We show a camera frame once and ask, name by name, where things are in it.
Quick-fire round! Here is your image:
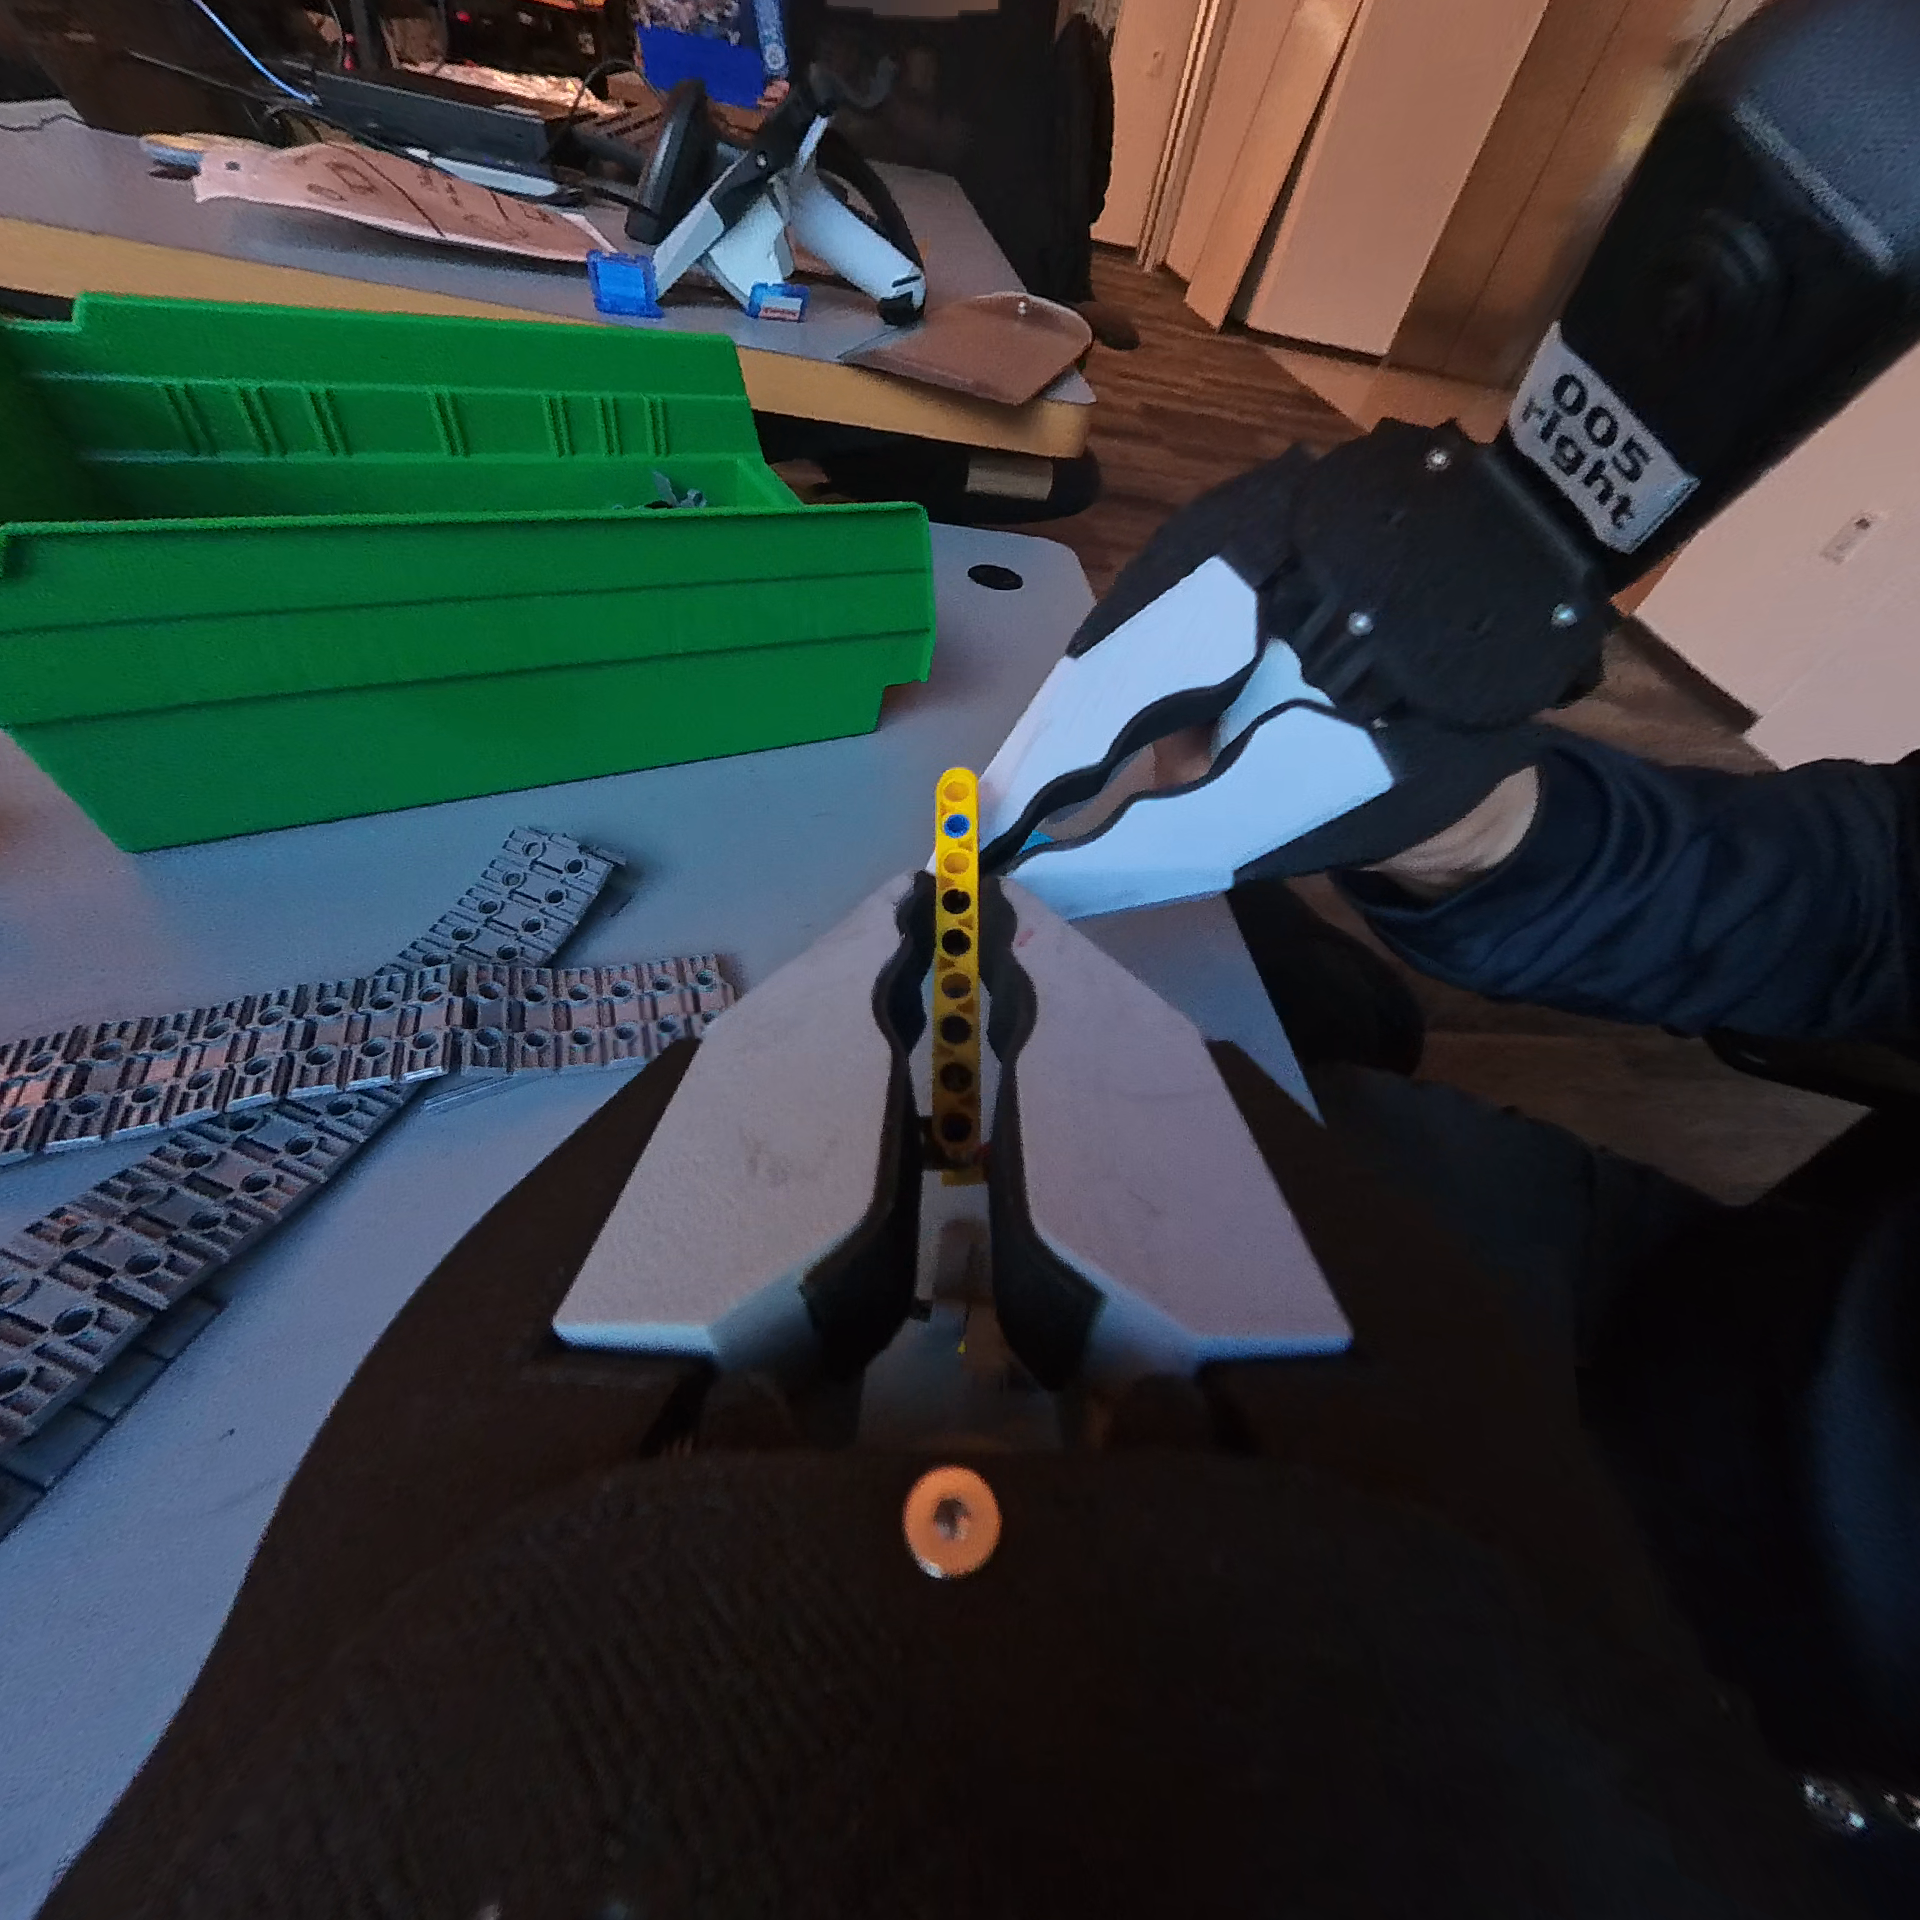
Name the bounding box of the person's dark clothed body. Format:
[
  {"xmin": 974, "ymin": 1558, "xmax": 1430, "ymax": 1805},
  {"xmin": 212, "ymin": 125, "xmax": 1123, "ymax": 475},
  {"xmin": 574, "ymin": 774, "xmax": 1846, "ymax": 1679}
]
[{"xmin": 1229, "ymin": 884, "xmax": 1920, "ymax": 1920}]

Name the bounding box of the green storage bin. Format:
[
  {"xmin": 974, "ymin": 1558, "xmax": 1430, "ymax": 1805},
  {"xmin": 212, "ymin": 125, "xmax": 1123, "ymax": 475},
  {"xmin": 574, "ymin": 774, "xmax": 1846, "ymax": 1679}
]
[{"xmin": 0, "ymin": 293, "xmax": 939, "ymax": 854}]

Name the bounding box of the white and black handheld device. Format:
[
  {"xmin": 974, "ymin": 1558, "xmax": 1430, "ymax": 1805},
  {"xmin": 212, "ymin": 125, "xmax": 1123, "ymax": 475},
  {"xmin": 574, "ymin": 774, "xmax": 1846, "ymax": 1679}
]
[{"xmin": 622, "ymin": 75, "xmax": 936, "ymax": 330}]

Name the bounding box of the brown rounded plate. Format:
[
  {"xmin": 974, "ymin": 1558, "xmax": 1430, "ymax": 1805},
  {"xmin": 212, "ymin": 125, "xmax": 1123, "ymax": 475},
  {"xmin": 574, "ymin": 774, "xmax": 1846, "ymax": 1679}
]
[{"xmin": 835, "ymin": 293, "xmax": 1097, "ymax": 410}]

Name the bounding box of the yellow perforated beam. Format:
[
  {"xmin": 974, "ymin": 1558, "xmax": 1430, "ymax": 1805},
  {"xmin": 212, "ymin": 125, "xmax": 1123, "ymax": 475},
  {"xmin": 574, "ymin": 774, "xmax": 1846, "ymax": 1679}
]
[{"xmin": 930, "ymin": 765, "xmax": 1001, "ymax": 1190}]

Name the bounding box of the person's right hand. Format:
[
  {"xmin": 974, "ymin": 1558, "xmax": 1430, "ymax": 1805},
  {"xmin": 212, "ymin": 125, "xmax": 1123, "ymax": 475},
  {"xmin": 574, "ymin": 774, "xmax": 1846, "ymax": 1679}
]
[{"xmin": 1383, "ymin": 763, "xmax": 1547, "ymax": 902}]

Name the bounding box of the paper sheet with drawings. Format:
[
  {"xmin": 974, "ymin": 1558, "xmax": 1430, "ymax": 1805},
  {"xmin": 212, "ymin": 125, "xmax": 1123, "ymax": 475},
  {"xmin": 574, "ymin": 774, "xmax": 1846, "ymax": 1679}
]
[{"xmin": 191, "ymin": 139, "xmax": 619, "ymax": 269}]

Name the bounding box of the grey desk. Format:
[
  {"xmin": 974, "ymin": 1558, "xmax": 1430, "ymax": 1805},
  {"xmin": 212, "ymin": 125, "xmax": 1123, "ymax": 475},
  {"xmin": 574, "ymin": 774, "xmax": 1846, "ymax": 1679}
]
[{"xmin": 0, "ymin": 516, "xmax": 1322, "ymax": 1909}]

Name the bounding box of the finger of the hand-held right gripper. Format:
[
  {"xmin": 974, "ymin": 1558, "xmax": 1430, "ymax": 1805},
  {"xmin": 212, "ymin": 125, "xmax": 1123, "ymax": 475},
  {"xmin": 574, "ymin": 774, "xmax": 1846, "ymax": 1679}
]
[
  {"xmin": 1016, "ymin": 696, "xmax": 1404, "ymax": 925},
  {"xmin": 972, "ymin": 570, "xmax": 1309, "ymax": 860}
]

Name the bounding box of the person's right forearm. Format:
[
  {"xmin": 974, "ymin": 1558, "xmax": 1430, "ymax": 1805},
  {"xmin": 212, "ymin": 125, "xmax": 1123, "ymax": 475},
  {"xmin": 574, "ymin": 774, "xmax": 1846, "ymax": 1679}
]
[{"xmin": 1342, "ymin": 735, "xmax": 1920, "ymax": 1052}]

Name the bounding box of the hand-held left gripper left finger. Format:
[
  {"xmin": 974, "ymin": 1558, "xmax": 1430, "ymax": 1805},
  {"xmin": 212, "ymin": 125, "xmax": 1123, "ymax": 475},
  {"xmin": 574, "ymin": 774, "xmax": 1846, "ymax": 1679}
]
[{"xmin": 552, "ymin": 874, "xmax": 924, "ymax": 1362}]

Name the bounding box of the tan adjacent table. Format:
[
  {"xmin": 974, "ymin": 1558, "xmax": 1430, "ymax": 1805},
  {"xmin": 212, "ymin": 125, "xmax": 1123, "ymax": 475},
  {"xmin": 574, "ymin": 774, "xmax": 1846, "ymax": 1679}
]
[{"xmin": 0, "ymin": 104, "xmax": 1100, "ymax": 463}]

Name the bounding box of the black flat keyboard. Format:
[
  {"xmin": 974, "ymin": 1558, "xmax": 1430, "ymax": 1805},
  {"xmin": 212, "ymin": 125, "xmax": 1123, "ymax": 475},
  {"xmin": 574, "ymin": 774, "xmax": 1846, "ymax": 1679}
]
[{"xmin": 276, "ymin": 62, "xmax": 560, "ymax": 171}]

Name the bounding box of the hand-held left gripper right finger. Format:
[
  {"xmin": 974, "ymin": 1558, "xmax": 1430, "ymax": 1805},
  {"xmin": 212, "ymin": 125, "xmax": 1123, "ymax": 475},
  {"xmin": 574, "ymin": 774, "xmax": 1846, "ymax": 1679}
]
[{"xmin": 982, "ymin": 876, "xmax": 1359, "ymax": 1392}]

